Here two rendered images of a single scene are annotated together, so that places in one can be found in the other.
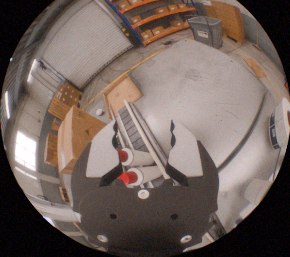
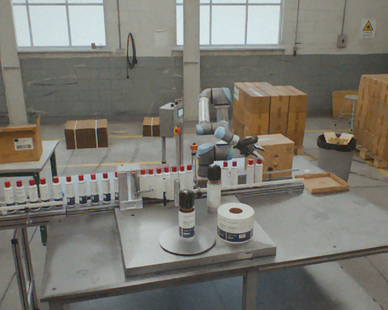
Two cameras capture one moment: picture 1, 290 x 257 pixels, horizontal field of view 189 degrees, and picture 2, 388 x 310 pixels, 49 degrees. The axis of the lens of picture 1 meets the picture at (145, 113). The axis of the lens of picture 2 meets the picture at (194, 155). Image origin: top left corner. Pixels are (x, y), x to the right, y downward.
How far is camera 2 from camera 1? 2.78 m
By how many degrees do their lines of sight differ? 59
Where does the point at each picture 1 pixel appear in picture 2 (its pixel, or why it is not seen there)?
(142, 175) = (250, 166)
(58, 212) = not seen: hidden behind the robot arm
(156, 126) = (279, 195)
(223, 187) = (227, 200)
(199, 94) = (296, 213)
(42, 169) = (212, 70)
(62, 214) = not seen: hidden behind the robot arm
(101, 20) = not seen: outside the picture
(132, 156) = (258, 165)
